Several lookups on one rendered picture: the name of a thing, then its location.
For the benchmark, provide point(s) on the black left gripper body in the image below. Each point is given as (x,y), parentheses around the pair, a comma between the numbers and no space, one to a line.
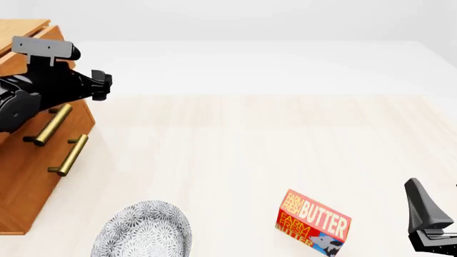
(103,85)

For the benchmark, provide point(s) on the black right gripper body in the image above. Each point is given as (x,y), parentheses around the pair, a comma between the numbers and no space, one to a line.
(433,241)

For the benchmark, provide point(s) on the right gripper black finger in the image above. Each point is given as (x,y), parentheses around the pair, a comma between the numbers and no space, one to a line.
(425,208)

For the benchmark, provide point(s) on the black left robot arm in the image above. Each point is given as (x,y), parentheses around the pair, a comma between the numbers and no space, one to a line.
(43,85)

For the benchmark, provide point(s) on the wooden cabinet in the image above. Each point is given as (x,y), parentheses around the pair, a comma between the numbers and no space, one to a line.
(21,203)

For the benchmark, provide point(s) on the grey plate on black stalk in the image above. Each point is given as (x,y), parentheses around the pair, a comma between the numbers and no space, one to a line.
(41,47)

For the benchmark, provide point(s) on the red butter box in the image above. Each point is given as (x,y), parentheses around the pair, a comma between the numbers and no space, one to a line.
(321,218)

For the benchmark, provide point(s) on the grey patterned bowl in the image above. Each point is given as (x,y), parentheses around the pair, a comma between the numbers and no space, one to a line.
(146,231)

